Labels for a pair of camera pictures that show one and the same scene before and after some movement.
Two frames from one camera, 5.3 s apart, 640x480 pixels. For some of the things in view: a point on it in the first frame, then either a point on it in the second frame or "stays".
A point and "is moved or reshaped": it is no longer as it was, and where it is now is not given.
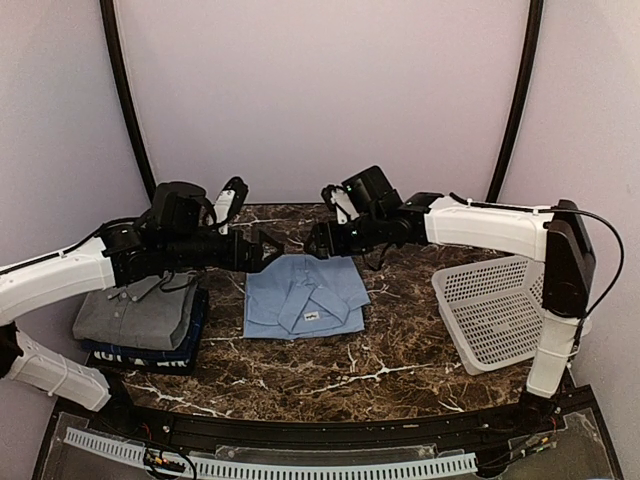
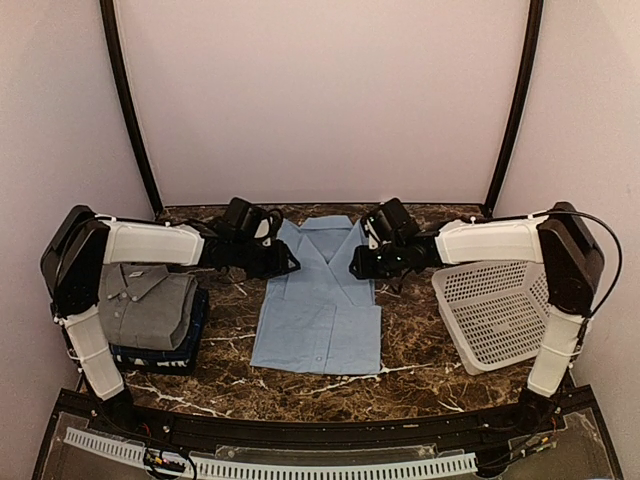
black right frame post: (533, 32) stays
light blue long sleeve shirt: (297, 296) is moved or reshaped
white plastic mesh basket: (493, 311) stays
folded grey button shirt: (152, 311) stays
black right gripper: (327, 242) → (363, 269)
